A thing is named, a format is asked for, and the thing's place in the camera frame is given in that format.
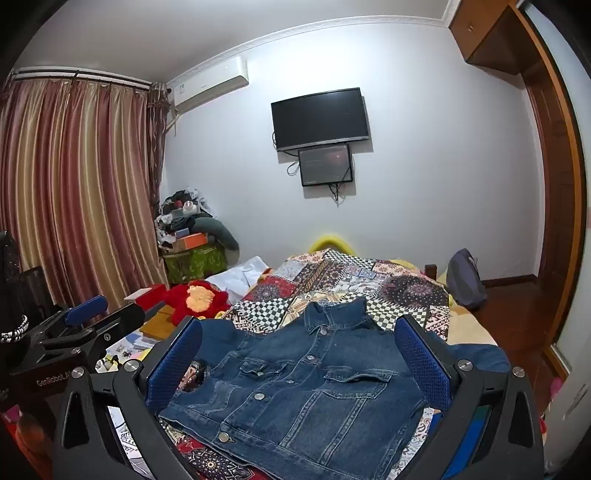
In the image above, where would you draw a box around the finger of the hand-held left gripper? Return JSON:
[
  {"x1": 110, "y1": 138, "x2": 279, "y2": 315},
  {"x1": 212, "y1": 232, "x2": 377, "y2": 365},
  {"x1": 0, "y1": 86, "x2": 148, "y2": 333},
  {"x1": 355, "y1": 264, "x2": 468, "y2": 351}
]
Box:
[
  {"x1": 28, "y1": 296, "x2": 110, "y2": 347},
  {"x1": 39, "y1": 304, "x2": 147, "y2": 356}
]

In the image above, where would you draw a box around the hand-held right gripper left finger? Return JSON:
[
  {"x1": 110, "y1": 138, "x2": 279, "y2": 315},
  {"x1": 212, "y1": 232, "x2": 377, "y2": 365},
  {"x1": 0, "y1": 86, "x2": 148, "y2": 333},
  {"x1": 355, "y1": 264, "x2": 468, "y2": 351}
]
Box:
[{"x1": 53, "y1": 316, "x2": 204, "y2": 480}]

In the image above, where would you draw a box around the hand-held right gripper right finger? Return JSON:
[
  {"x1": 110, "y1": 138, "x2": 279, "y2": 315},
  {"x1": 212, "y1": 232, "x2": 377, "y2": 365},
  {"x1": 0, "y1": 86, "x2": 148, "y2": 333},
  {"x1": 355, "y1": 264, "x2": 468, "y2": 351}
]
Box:
[{"x1": 394, "y1": 314, "x2": 546, "y2": 480}]

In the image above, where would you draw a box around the blue denim jacket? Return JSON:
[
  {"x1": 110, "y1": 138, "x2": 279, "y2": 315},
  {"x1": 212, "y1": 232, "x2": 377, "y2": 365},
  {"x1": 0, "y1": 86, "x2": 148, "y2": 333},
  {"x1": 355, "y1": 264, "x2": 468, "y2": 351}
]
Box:
[{"x1": 157, "y1": 295, "x2": 511, "y2": 472}]

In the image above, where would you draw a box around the person's left forearm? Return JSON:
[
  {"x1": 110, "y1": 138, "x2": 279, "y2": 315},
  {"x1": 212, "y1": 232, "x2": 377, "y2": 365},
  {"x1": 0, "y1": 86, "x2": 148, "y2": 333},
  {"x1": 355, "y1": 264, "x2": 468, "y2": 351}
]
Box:
[{"x1": 0, "y1": 406, "x2": 58, "y2": 467}]

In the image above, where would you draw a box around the pile of clothes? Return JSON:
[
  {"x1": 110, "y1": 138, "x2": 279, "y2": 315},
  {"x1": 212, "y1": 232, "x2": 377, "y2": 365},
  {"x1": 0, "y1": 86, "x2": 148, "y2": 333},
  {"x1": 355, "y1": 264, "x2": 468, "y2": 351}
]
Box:
[{"x1": 154, "y1": 187, "x2": 218, "y2": 241}]

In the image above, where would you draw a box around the white printed sheet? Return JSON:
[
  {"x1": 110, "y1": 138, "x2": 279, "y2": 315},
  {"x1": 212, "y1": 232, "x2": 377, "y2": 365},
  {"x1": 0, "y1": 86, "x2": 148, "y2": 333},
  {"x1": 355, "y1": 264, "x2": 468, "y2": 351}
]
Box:
[{"x1": 95, "y1": 330, "x2": 155, "y2": 476}]

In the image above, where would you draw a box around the brown cardboard box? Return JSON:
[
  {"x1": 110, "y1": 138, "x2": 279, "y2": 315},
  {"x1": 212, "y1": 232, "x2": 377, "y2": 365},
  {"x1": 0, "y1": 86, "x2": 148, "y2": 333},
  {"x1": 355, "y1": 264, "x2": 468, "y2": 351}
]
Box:
[{"x1": 139, "y1": 309, "x2": 178, "y2": 342}]

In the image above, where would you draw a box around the red box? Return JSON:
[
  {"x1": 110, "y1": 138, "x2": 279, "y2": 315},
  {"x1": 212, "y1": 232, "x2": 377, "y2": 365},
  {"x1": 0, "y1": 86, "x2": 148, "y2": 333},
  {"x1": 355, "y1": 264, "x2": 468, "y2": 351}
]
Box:
[{"x1": 136, "y1": 284, "x2": 169, "y2": 310}]

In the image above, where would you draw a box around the red plush toy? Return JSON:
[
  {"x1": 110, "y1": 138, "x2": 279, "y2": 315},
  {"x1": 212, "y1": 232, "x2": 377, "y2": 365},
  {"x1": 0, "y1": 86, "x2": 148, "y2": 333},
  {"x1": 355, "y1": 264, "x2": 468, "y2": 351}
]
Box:
[{"x1": 164, "y1": 279, "x2": 232, "y2": 324}]

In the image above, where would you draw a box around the black mesh object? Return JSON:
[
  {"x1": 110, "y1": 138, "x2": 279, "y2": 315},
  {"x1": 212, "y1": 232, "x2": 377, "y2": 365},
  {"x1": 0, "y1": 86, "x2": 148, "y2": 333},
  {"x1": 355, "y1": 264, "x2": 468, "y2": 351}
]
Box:
[{"x1": 0, "y1": 231, "x2": 47, "y2": 324}]

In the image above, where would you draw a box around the grey backpack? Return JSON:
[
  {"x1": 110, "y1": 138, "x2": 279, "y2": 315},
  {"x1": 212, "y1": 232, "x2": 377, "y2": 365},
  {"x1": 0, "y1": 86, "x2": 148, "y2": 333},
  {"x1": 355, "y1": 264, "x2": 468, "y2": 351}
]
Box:
[{"x1": 445, "y1": 248, "x2": 488, "y2": 311}]

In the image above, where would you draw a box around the white cloth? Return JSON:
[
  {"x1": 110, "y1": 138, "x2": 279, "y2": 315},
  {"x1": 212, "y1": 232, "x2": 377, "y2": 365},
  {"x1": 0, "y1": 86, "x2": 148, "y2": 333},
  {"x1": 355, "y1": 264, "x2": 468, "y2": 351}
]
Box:
[{"x1": 205, "y1": 257, "x2": 271, "y2": 296}]

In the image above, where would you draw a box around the wooden skirting board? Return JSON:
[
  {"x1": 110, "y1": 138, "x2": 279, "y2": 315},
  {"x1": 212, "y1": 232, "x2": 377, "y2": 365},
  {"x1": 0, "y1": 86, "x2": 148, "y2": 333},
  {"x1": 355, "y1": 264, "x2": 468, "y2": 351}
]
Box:
[{"x1": 480, "y1": 274, "x2": 540, "y2": 291}]

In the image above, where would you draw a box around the striped red gold curtain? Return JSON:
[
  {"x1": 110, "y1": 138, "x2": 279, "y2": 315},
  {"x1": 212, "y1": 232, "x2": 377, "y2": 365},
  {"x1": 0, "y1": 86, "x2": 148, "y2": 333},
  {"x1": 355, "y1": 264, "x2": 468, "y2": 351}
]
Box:
[{"x1": 0, "y1": 76, "x2": 169, "y2": 315}]

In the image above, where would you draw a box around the patchwork printed blanket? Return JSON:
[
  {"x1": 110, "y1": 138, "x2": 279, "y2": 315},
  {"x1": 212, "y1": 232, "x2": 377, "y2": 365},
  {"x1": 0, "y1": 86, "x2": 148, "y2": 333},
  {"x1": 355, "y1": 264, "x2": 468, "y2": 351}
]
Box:
[{"x1": 106, "y1": 247, "x2": 451, "y2": 480}]

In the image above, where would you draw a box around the yellow headboard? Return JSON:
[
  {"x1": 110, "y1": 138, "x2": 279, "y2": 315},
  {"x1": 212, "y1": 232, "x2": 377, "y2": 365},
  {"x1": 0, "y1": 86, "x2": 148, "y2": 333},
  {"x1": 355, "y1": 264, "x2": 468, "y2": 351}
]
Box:
[{"x1": 308, "y1": 233, "x2": 356, "y2": 254}]

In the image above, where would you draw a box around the white air conditioner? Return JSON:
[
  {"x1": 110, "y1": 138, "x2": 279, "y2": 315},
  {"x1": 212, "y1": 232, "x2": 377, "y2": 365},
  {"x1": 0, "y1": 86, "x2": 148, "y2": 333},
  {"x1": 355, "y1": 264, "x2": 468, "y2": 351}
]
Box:
[{"x1": 167, "y1": 56, "x2": 250, "y2": 116}]

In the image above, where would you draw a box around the black white braided cord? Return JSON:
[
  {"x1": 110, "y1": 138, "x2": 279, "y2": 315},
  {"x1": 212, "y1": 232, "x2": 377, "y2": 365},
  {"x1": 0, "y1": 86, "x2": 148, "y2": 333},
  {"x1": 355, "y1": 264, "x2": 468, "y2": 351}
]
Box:
[{"x1": 0, "y1": 316, "x2": 29, "y2": 343}]

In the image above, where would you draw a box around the small black wall monitor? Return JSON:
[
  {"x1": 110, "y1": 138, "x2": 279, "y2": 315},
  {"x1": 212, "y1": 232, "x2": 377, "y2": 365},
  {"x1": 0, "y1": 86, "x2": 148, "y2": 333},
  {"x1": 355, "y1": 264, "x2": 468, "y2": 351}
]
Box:
[{"x1": 298, "y1": 144, "x2": 354, "y2": 187}]

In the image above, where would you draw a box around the white curtain rail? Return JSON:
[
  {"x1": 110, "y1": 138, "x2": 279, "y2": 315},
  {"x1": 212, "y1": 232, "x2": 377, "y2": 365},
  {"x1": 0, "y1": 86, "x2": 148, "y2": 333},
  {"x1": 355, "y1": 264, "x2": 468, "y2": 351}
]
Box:
[{"x1": 9, "y1": 67, "x2": 153, "y2": 88}]

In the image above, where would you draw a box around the black wall television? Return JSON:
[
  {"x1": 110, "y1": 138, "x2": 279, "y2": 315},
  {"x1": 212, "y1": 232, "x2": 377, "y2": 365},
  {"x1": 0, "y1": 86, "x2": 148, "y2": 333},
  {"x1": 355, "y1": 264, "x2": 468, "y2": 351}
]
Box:
[{"x1": 270, "y1": 88, "x2": 371, "y2": 151}]

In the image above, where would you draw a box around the wooden wall cabinet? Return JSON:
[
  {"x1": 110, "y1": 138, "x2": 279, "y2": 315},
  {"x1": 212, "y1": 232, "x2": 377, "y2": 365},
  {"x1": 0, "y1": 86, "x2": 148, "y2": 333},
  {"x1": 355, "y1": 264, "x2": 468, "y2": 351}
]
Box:
[{"x1": 449, "y1": 0, "x2": 527, "y2": 77}]

